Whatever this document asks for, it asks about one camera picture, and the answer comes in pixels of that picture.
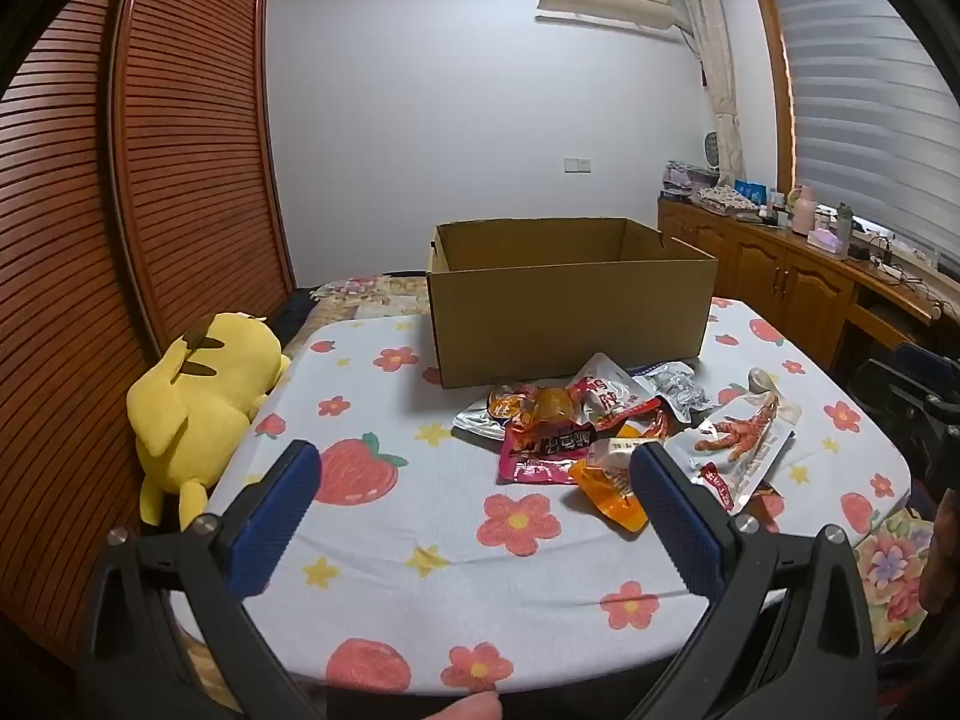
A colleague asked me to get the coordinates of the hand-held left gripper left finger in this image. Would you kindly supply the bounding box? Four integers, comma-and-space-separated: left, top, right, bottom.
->
75, 439, 323, 720

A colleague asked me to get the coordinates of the wooden sideboard cabinet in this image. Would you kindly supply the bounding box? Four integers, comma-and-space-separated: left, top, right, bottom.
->
657, 195, 960, 376

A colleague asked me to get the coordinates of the cream curtain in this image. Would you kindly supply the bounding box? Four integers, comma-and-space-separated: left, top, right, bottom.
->
675, 0, 745, 192

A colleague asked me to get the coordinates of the white chicken feet packet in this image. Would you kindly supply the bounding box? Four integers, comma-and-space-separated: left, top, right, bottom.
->
664, 388, 802, 515

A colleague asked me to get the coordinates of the silver candy packet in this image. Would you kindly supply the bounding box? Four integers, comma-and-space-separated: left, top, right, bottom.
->
630, 361, 710, 422

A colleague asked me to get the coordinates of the white red snack packet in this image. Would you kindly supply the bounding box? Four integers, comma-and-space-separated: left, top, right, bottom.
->
564, 352, 653, 425

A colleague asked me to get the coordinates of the patterned pouch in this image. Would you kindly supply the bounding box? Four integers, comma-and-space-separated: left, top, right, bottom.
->
694, 186, 758, 217

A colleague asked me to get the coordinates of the brown cardboard box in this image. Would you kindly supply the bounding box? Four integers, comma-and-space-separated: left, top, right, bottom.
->
426, 217, 719, 389

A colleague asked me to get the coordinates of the grey window blind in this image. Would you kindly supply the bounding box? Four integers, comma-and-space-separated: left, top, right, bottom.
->
769, 0, 960, 256

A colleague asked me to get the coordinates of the yellow plush toy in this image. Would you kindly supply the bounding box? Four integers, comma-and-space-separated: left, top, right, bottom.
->
126, 311, 292, 530

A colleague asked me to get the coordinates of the wooden slatted wardrobe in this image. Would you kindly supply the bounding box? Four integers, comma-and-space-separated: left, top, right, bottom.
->
0, 0, 297, 661

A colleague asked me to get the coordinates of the person's left hand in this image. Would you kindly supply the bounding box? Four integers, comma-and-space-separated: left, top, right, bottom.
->
424, 692, 503, 720

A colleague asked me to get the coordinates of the power strip with cables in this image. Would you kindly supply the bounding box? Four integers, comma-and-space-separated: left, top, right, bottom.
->
847, 236, 946, 286

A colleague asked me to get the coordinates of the stack of folded cloths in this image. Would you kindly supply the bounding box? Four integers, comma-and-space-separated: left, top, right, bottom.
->
661, 160, 713, 200

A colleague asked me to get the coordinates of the silver orange snack packet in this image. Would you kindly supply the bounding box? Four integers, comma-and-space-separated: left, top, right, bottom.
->
452, 384, 590, 442

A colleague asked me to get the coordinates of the wooden window frame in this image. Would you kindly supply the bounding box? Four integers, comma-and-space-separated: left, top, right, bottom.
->
748, 0, 807, 196

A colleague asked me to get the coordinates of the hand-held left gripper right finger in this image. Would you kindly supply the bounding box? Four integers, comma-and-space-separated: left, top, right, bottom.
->
628, 441, 878, 720

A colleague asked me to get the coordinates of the pink red snack packet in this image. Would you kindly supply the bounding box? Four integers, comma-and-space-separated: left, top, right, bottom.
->
496, 416, 601, 486

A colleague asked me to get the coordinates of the strawberry printed tablecloth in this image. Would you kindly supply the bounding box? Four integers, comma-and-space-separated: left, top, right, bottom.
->
169, 296, 912, 695

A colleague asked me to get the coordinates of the floral blanket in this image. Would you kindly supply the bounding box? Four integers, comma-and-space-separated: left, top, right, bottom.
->
307, 274, 938, 653

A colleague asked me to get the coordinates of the thin red snack packet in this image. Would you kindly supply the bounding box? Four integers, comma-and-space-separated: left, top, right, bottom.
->
600, 401, 676, 440

